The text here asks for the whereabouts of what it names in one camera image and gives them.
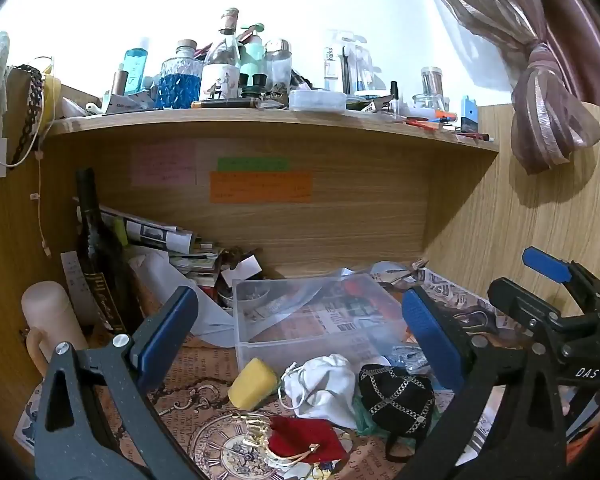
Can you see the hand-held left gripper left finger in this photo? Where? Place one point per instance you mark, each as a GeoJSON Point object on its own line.
{"type": "Point", "coordinates": [166, 329]}

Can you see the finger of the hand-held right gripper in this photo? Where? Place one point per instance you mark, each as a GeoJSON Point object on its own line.
{"type": "Point", "coordinates": [545, 263]}
{"type": "Point", "coordinates": [512, 297]}

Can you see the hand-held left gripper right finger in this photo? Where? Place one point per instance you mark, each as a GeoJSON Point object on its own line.
{"type": "Point", "coordinates": [430, 335]}

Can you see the yellow sponge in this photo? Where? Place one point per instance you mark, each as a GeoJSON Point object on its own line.
{"type": "Point", "coordinates": [252, 384]}

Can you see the green cloth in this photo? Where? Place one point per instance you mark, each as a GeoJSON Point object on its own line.
{"type": "Point", "coordinates": [365, 422]}

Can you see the clear plastic storage box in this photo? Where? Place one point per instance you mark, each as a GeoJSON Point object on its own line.
{"type": "Point", "coordinates": [300, 332]}

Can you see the gold hair clip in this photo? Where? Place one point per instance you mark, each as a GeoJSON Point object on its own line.
{"type": "Point", "coordinates": [252, 432]}

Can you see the red velvet pouch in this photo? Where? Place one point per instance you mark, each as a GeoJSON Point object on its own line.
{"type": "Point", "coordinates": [305, 440]}

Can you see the white paper sheet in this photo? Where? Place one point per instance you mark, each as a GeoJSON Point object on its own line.
{"type": "Point", "coordinates": [152, 270]}

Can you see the small bowl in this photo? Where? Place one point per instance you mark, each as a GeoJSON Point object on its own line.
{"type": "Point", "coordinates": [226, 300]}

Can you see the stack of booklets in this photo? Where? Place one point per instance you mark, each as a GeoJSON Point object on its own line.
{"type": "Point", "coordinates": [197, 262]}

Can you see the vintage newspaper-print mat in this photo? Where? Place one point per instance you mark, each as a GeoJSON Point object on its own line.
{"type": "Point", "coordinates": [200, 395]}

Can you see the orange cloth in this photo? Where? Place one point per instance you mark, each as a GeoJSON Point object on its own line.
{"type": "Point", "coordinates": [592, 437]}

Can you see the dark wine bottle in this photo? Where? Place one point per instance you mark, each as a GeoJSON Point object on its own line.
{"type": "Point", "coordinates": [97, 260]}

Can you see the small white card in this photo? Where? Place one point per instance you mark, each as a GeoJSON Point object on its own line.
{"type": "Point", "coordinates": [242, 267]}

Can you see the white receipt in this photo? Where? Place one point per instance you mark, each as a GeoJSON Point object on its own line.
{"type": "Point", "coordinates": [77, 285]}

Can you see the pile of papers and magazines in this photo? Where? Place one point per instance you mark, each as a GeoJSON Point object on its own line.
{"type": "Point", "coordinates": [145, 230]}

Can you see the beige tumbler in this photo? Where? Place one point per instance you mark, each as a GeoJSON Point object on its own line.
{"type": "Point", "coordinates": [50, 312]}

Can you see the blue and white block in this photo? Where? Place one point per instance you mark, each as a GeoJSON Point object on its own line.
{"type": "Point", "coordinates": [469, 115]}

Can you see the pink sticky note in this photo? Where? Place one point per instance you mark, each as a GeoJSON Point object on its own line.
{"type": "Point", "coordinates": [162, 162]}

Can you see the orange sticky note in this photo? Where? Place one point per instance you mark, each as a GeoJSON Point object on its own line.
{"type": "Point", "coordinates": [260, 187]}

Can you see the striped mauve curtain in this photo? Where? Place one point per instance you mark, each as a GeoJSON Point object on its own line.
{"type": "Point", "coordinates": [545, 85]}

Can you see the orange markers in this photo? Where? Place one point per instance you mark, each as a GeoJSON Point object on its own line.
{"type": "Point", "coordinates": [432, 122]}

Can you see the green sticky note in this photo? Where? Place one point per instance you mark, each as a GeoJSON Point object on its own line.
{"type": "Point", "coordinates": [252, 164]}

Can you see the glass jar of sticks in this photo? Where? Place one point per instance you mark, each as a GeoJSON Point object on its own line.
{"type": "Point", "coordinates": [431, 80]}

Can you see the white paper package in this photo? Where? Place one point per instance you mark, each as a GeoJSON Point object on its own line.
{"type": "Point", "coordinates": [127, 102]}

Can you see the black and gold pen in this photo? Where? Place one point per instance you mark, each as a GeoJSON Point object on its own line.
{"type": "Point", "coordinates": [225, 103]}

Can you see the wooden shelf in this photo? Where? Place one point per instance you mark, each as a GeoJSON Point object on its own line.
{"type": "Point", "coordinates": [280, 122]}

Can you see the glass bottle with blue liquid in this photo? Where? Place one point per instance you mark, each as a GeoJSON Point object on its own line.
{"type": "Point", "coordinates": [180, 87]}

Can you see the brown cosmetic tube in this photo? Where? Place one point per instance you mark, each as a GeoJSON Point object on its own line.
{"type": "Point", "coordinates": [120, 82]}

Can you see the yellow object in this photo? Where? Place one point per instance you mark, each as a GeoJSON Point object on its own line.
{"type": "Point", "coordinates": [52, 97]}

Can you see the black ink bottles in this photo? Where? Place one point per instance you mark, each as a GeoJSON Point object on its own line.
{"type": "Point", "coordinates": [252, 85]}

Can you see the clear lidded plastic case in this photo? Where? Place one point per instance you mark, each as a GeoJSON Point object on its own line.
{"type": "Point", "coordinates": [317, 101]}

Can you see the clear bottle with fox label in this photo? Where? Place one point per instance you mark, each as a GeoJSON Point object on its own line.
{"type": "Point", "coordinates": [221, 75]}

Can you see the blue toner bottle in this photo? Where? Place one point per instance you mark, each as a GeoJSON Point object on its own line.
{"type": "Point", "coordinates": [136, 67]}

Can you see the toothbrush blister pack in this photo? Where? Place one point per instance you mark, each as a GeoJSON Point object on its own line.
{"type": "Point", "coordinates": [345, 62]}

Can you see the mint green bottle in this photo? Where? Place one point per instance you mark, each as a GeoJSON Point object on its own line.
{"type": "Point", "coordinates": [253, 57]}

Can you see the clear jar with silver lid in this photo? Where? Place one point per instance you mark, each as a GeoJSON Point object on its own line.
{"type": "Point", "coordinates": [278, 65]}

